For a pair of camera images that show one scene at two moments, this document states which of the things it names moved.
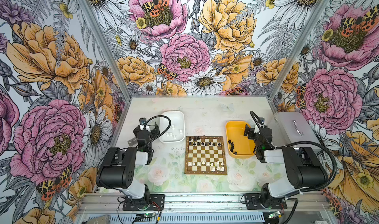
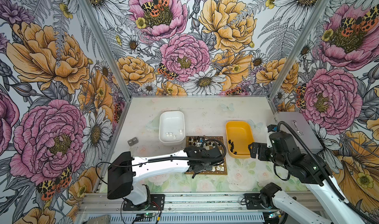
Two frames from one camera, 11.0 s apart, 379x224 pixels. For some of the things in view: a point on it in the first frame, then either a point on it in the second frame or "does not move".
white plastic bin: [175, 133] does not move
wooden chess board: [205, 155] does not move
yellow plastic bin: [244, 146] does not move
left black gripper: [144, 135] → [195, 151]
